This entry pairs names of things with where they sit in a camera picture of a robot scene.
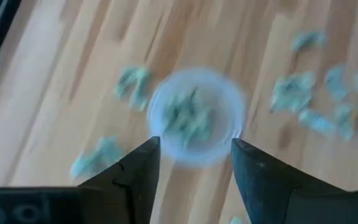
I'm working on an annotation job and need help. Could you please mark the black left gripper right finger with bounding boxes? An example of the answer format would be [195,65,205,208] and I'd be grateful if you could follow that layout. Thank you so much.
[231,138,351,224]

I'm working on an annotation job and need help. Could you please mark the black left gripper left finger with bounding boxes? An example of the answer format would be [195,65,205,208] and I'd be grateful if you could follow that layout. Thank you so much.
[78,136,162,224]

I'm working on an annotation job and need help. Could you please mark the clear plastic cup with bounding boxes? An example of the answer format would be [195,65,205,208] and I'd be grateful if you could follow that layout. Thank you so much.
[146,65,247,169]

